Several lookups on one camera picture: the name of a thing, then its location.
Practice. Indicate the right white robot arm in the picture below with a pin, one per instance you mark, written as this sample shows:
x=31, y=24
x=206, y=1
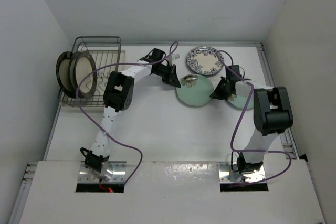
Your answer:
x=272, y=115

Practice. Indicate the metal base plate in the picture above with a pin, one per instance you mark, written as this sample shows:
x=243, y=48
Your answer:
x=228, y=175
x=115, y=172

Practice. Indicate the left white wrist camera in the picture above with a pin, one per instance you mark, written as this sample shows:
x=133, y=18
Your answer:
x=174, y=57

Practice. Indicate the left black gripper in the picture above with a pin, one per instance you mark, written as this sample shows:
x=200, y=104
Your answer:
x=173, y=80

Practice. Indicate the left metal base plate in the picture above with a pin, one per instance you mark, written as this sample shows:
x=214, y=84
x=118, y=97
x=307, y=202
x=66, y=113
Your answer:
x=115, y=172

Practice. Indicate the grey rim cream plate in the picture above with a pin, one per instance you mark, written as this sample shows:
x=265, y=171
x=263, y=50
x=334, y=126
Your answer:
x=70, y=61

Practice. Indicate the teal flower plate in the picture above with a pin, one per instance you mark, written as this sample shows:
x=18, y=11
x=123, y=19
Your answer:
x=240, y=101
x=195, y=90

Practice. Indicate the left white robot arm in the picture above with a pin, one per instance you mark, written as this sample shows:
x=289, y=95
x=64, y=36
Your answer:
x=117, y=98

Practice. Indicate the dark checkered rim plate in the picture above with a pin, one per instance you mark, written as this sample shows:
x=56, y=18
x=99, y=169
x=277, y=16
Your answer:
x=61, y=71

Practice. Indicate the grey wire dish rack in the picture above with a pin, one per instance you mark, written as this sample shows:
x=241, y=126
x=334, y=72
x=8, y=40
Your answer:
x=112, y=42

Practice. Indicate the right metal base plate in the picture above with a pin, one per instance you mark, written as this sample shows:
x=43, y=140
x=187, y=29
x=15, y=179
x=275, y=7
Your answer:
x=228, y=175

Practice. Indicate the blue floral pattern plate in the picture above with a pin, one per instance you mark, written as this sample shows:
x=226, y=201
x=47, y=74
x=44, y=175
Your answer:
x=205, y=60

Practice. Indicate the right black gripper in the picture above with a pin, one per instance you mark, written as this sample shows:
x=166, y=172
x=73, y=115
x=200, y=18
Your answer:
x=217, y=94

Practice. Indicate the large grey rim plate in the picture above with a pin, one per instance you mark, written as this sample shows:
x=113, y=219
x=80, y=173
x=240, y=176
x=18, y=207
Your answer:
x=81, y=64

